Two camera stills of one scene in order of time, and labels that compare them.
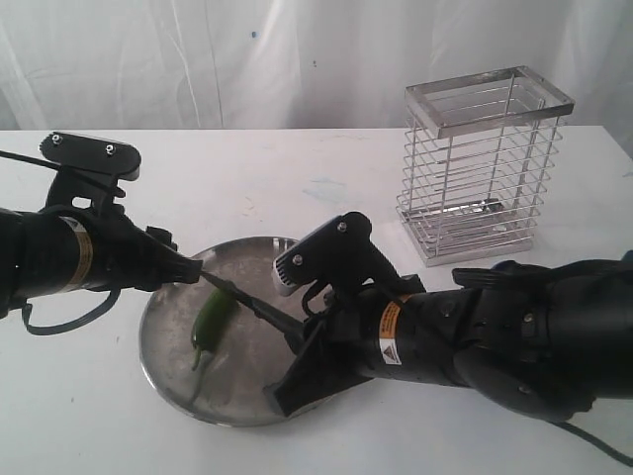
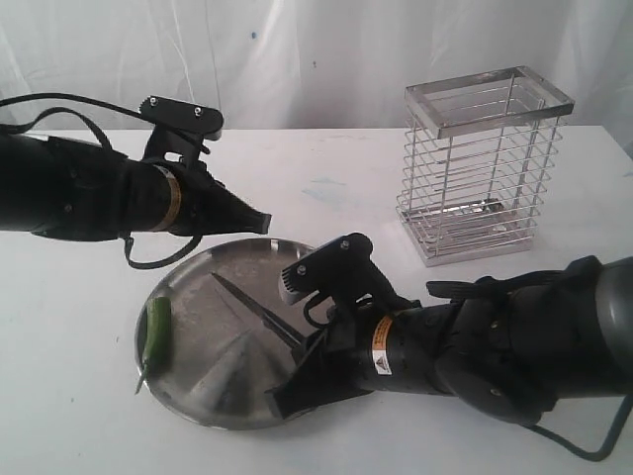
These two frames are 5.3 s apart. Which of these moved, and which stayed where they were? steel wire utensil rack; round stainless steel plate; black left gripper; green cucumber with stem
Moved: black left gripper; green cucumber with stem
Stayed: steel wire utensil rack; round stainless steel plate
